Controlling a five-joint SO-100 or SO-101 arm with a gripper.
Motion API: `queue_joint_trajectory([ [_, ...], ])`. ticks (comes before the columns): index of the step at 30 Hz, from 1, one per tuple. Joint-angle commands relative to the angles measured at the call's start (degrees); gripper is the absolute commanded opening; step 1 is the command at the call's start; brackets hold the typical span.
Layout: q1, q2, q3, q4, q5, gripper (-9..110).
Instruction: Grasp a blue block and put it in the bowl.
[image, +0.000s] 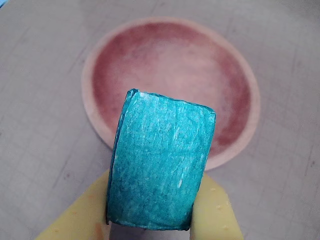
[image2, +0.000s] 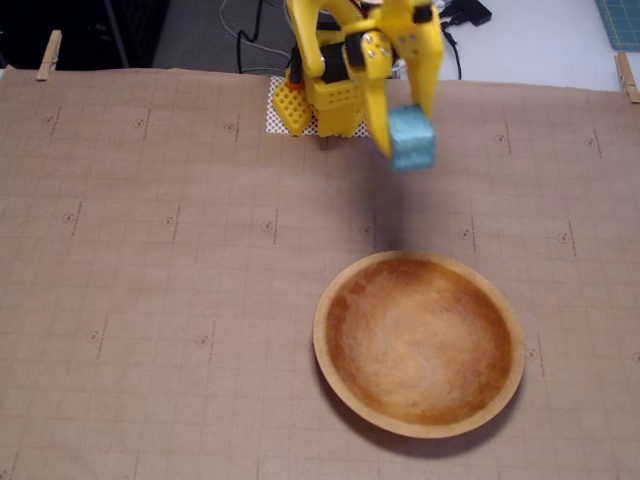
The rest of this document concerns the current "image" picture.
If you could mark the gridded gift wrap paper sheet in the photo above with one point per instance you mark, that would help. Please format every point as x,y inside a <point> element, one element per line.
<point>40,112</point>

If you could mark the blue rectangular block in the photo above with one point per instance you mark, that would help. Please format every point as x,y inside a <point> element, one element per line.
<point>160,160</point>

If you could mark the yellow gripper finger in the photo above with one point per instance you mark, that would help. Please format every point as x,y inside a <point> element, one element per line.
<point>85,215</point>
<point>215,215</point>

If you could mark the round wooden bowl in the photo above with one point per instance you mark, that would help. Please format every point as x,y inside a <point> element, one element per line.
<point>170,60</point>

